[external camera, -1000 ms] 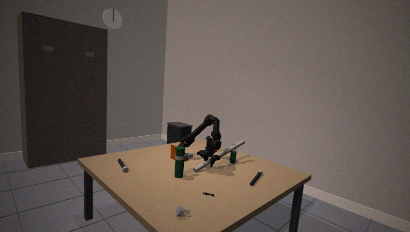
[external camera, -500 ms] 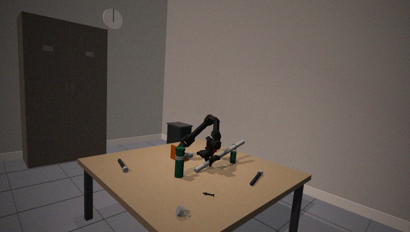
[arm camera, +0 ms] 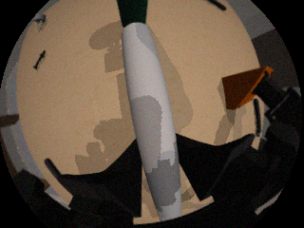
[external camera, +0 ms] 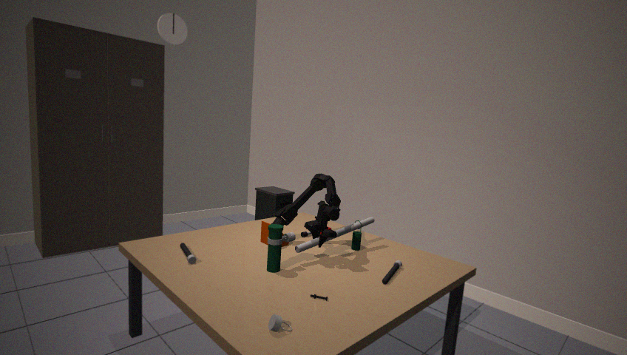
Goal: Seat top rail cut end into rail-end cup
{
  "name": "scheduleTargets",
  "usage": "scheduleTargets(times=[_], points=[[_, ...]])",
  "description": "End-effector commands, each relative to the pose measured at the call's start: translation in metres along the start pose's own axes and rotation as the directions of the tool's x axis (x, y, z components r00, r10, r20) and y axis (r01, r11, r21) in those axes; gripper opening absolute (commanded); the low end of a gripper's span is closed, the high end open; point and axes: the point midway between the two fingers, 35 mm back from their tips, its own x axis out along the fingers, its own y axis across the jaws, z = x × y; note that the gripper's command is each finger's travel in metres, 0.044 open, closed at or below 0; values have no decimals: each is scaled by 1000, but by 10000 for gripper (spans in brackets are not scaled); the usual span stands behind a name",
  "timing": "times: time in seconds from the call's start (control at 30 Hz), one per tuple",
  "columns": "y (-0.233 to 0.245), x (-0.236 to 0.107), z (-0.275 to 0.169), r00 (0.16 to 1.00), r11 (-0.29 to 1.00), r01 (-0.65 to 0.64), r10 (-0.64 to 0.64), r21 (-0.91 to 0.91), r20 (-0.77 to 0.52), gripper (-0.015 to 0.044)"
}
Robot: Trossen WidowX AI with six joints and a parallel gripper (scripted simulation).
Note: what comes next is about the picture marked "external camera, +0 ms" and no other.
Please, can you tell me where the grey metal pipe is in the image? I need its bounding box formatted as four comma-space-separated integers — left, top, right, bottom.
295, 217, 374, 253

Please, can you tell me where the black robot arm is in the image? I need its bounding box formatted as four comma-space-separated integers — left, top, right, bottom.
272, 174, 341, 231

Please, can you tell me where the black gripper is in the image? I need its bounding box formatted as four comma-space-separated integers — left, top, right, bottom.
311, 215, 337, 248

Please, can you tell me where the dark green post with cap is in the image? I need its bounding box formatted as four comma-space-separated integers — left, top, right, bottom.
267, 224, 283, 273

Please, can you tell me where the black rod with grey end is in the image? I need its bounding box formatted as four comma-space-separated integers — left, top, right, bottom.
382, 260, 402, 284
180, 243, 196, 264

